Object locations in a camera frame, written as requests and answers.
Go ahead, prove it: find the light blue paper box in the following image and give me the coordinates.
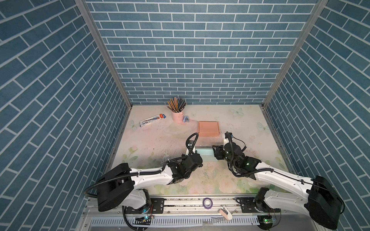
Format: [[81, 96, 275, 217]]
[[195, 147, 217, 162]]

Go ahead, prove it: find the orange paper box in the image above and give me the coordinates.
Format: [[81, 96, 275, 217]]
[[198, 121, 220, 137]]

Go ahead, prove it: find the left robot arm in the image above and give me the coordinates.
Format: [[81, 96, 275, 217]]
[[94, 153, 203, 212]]

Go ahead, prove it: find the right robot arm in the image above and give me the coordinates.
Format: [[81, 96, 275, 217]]
[[212, 142, 345, 230]]

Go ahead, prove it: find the white pen box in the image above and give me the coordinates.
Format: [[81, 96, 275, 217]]
[[139, 114, 166, 127]]

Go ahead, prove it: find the purple tape roll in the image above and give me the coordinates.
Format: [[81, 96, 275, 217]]
[[202, 197, 213, 209]]

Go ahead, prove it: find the white pink clip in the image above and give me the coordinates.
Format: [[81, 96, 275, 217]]
[[218, 207, 233, 220]]

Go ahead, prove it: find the pink pencil cup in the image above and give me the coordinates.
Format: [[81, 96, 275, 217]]
[[172, 112, 184, 123]]

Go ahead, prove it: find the bundle of coloured pencils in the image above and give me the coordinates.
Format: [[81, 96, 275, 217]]
[[167, 97, 187, 113]]

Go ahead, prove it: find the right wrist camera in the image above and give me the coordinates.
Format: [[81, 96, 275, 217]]
[[223, 138, 229, 146]]

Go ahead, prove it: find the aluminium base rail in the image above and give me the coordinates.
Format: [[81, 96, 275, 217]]
[[77, 194, 325, 231]]

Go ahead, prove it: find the left black corrugated cable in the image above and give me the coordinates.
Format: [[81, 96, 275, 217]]
[[83, 132, 199, 231]]

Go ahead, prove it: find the right black cable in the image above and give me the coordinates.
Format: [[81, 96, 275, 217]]
[[225, 131, 346, 214]]

